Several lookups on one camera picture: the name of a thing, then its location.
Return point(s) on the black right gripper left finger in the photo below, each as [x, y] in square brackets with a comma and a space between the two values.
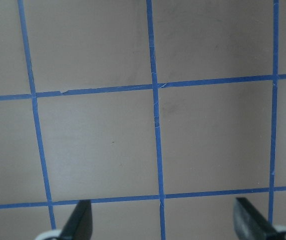
[79, 226]

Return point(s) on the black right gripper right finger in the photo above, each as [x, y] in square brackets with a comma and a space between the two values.
[249, 223]

